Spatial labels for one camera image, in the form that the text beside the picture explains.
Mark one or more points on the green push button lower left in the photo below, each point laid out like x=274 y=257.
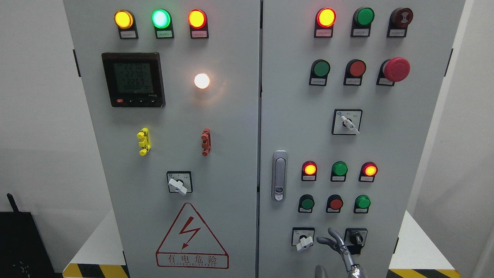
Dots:
x=306 y=203

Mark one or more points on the green push button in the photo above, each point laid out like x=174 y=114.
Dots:
x=362 y=204
x=306 y=203
x=319 y=73

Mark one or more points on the green push button upper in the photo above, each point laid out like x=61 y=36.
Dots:
x=319 y=73

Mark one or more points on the red push button lower middle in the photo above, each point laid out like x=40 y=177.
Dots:
x=334 y=204

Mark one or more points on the red push button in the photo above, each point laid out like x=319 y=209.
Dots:
x=354 y=72
x=334 y=204

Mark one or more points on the red push button upper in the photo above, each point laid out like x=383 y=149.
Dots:
x=354 y=72

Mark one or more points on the green push button lower right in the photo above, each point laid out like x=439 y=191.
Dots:
x=362 y=204

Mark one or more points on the red emergency stop button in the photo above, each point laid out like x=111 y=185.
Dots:
x=392 y=71

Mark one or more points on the grey electrical control cabinet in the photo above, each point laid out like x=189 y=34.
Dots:
x=258 y=57

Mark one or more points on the red terminal connector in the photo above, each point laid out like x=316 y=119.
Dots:
x=206 y=142

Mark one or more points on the red indicator light lower left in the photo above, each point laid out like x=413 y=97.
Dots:
x=308 y=171

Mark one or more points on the white lit indicator light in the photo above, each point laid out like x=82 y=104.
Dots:
x=202 y=81

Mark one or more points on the green indicator light lower middle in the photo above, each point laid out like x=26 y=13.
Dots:
x=339 y=172

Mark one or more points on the yellow terminal connector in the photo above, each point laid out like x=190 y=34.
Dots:
x=144 y=141

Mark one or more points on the red electrical warning sticker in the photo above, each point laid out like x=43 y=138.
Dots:
x=190 y=243

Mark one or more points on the red indicator light lower right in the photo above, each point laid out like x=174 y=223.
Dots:
x=368 y=172

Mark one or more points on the black digital power meter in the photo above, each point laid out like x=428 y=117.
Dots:
x=134 y=79

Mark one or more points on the orange-red indicator light left door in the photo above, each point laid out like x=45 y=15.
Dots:
x=198 y=23

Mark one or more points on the red indicator light right door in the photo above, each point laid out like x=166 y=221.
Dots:
x=324 y=22

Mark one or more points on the lit green indicator light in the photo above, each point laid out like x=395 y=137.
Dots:
x=163 y=25

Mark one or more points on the green indicator light top right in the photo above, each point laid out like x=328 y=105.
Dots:
x=362 y=22

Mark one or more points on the yellow indicator light top left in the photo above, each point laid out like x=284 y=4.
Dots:
x=126 y=24

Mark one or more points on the dark red buzzer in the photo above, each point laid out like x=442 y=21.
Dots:
x=399 y=21

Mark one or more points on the white platform with hazard stripes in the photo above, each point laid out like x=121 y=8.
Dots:
x=416 y=256

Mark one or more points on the black box with antenna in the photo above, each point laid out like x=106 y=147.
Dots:
x=22 y=252

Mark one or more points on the silver door latch handle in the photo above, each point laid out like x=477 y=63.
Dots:
x=280 y=158

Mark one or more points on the white selector switch left door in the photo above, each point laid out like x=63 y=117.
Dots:
x=179 y=182

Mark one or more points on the white selector switch upper right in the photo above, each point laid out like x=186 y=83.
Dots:
x=346 y=121

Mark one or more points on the white selector switch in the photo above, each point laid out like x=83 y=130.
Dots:
x=302 y=237
x=346 y=121

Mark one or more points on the white selector switch lower right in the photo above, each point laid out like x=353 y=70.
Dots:
x=302 y=237

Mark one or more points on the black knob selector switch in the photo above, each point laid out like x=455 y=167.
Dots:
x=354 y=239

